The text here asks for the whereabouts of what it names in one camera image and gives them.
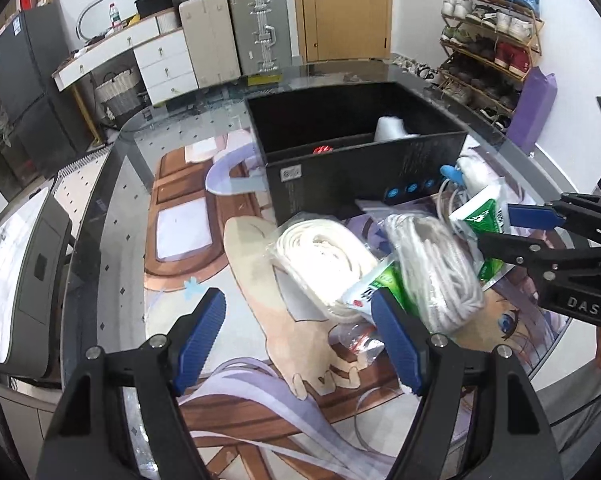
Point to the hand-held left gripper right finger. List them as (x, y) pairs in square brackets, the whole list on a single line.
[(395, 345)]

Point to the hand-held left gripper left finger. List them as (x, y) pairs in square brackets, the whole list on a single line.
[(200, 340)]

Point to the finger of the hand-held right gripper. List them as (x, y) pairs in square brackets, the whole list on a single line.
[(510, 252), (530, 216)]

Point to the clear plastic packet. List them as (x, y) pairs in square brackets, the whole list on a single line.
[(355, 342)]

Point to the green white tissue packet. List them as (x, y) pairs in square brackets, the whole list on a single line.
[(365, 290), (480, 215)]

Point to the blue plastic clip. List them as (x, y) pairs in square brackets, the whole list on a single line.
[(453, 174)]

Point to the white webbing coil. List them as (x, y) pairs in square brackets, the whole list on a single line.
[(310, 250)]

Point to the black storage box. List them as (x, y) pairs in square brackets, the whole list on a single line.
[(330, 185)]

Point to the purple bag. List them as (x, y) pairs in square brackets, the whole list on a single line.
[(533, 110)]

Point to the printed desk mat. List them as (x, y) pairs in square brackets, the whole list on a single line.
[(190, 220)]

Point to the black framed glass table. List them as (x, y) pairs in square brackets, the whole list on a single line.
[(110, 240)]

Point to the wooden shoe rack with shoes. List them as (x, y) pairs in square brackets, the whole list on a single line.
[(510, 52)]

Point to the white plastic bag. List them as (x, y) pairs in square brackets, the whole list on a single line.
[(390, 129)]

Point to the grey sideboard cabinet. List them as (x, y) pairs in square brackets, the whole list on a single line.
[(30, 280)]

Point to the loose shoes group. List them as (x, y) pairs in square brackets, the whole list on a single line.
[(420, 67)]

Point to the small red item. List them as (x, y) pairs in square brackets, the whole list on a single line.
[(323, 149)]

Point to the wicker basket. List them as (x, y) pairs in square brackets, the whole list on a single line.
[(118, 92)]

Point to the wooden door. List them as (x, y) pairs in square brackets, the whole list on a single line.
[(345, 10)]

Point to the white desk with drawers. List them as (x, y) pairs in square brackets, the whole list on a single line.
[(165, 60)]

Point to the beige suitcase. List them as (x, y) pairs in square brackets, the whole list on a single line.
[(208, 40)]

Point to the dark grey fridge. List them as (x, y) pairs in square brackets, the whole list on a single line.
[(40, 75)]

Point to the silver suitcase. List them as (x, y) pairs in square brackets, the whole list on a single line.
[(258, 30)]

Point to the plastic water bottle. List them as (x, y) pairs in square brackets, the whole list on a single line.
[(114, 17)]

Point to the oval metal frame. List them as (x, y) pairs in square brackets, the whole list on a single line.
[(88, 7)]

